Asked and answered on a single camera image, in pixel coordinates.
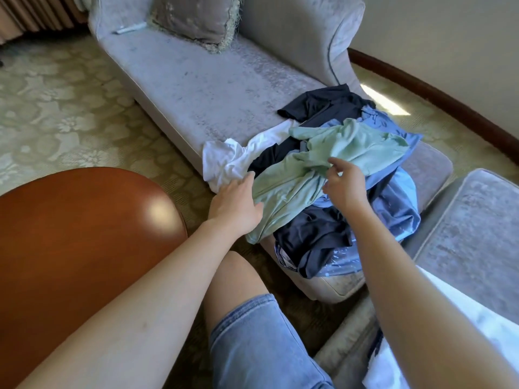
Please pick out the pile of clothes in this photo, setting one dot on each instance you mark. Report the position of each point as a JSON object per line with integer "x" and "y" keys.
{"x": 231, "y": 158}

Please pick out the person's left hand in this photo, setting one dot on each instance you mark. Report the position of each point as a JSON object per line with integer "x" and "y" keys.
{"x": 235, "y": 208}

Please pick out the beige curtain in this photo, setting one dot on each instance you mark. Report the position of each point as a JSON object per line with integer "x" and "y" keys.
{"x": 36, "y": 12}

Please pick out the mint green T-shirt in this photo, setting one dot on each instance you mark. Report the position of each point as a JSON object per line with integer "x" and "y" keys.
{"x": 292, "y": 178}

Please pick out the white tiger print T-shirt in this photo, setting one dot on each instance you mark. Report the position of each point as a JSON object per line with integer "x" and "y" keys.
{"x": 495, "y": 328}

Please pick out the brown fringed cushion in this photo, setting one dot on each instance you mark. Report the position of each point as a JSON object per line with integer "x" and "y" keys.
{"x": 199, "y": 16}

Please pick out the light blue printed T-shirt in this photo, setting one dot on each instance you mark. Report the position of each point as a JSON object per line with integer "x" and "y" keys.
{"x": 385, "y": 124}

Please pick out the round wooden table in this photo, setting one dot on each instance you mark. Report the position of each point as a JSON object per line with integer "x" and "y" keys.
{"x": 73, "y": 255}

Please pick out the small white flat object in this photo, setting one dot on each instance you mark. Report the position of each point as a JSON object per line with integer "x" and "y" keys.
{"x": 130, "y": 28}

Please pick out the dark wooden baseboard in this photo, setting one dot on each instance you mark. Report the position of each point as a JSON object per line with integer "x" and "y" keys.
{"x": 438, "y": 97}

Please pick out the grey velvet chaise sofa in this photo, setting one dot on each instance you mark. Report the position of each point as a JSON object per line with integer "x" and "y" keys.
{"x": 195, "y": 85}

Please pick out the person's right forearm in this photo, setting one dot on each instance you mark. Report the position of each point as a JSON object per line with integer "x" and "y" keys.
{"x": 430, "y": 320}

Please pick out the person's left forearm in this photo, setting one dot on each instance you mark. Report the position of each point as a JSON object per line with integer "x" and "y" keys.
{"x": 138, "y": 328}

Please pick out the blue denim shorts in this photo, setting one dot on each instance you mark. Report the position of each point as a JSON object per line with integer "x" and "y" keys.
{"x": 259, "y": 348}

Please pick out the person's right hand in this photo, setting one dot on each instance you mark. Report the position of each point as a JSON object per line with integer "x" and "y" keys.
{"x": 347, "y": 188}

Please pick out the person's right leg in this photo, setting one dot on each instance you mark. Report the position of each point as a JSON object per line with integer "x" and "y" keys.
{"x": 231, "y": 279}

